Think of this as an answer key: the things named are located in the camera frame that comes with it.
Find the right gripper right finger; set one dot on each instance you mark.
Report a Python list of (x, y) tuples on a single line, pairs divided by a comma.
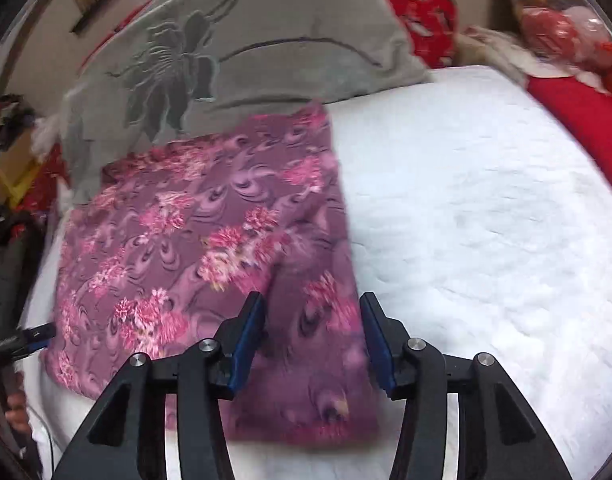
[(386, 341)]

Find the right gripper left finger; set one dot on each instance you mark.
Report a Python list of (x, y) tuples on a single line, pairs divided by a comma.
[(238, 340)]

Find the purple floral fleece garment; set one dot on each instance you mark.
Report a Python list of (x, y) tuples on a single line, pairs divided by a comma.
[(176, 240)]

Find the cardboard box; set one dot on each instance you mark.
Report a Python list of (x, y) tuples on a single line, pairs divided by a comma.
[(18, 168)]

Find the grey floral pillow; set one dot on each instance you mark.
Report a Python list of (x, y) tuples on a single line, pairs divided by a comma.
[(186, 68)]

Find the red pillow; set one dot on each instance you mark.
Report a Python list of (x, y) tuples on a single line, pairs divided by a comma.
[(585, 112)]

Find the red patterned blanket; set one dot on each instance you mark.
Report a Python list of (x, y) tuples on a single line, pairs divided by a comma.
[(431, 28)]

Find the plastic bag of items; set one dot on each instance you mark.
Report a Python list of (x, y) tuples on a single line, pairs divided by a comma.
[(576, 32)]

